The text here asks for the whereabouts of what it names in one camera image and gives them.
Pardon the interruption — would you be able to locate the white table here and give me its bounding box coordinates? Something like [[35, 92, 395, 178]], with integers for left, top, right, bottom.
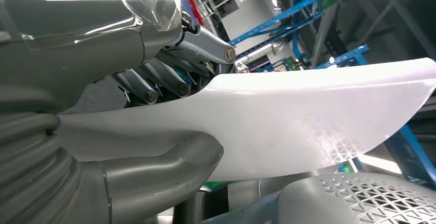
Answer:
[[197, 0, 283, 46]]

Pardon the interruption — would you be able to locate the grey robot body shell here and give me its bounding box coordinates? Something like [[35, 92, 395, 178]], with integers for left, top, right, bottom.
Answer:
[[201, 172, 436, 224]]

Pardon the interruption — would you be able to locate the blue steel shelf rack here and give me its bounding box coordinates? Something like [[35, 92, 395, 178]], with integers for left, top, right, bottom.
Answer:
[[337, 123, 436, 189], [158, 0, 372, 73]]

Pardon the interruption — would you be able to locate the red barrier belt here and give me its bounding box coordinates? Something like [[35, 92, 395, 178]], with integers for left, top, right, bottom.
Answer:
[[183, 0, 205, 26]]

